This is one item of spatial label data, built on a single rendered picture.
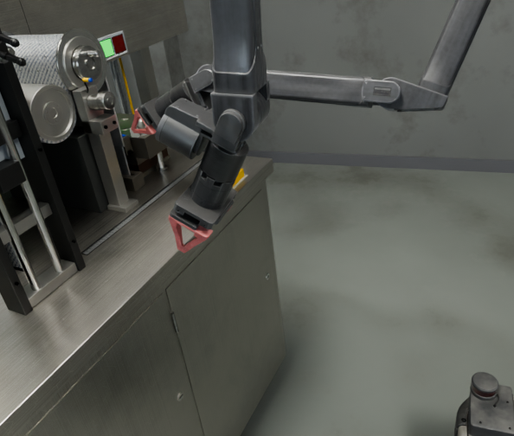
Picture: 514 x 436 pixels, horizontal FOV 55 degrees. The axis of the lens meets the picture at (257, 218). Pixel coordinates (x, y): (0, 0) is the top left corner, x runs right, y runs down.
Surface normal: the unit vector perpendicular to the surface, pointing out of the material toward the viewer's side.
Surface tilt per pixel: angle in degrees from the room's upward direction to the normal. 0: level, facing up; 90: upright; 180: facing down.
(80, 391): 90
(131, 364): 90
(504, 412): 0
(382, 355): 0
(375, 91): 67
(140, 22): 90
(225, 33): 87
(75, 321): 0
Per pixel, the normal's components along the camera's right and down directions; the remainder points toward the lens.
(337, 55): -0.33, 0.51
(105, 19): 0.89, 0.14
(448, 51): -0.40, 0.11
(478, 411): -0.11, -0.85
